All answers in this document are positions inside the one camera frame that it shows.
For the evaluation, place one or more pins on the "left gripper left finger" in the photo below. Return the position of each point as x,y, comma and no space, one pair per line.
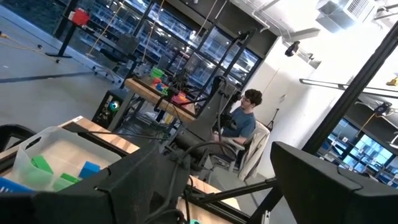
77,208

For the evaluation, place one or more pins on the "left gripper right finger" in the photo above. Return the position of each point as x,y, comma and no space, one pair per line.
326,199

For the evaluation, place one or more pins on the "dark green building block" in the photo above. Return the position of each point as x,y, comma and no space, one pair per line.
70,178

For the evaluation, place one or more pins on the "blue building block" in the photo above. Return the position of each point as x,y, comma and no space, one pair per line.
89,169

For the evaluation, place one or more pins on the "bright green building block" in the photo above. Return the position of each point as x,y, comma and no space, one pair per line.
42,164

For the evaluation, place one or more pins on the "clear plastic container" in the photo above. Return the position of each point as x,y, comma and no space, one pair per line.
62,149

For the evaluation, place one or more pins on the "blue storage shelving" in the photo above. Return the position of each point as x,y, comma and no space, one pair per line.
367,152

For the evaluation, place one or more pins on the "blue plastic basket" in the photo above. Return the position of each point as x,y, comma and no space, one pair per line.
12,186

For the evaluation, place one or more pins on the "white chair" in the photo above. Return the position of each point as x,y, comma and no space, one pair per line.
256,146

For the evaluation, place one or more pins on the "computer tower with lights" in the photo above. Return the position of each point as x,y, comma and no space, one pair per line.
109,107

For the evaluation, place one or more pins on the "person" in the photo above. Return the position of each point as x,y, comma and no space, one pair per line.
244,123

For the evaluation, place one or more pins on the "green cup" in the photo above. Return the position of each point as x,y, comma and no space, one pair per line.
157,73

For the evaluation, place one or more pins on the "black office chair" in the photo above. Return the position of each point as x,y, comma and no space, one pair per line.
127,43

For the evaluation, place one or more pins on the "white air vent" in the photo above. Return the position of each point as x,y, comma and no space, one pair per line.
351,12

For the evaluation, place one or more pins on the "red box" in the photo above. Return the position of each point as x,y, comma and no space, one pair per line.
81,17

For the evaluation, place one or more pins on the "black wall camera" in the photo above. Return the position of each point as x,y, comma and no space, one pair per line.
292,49

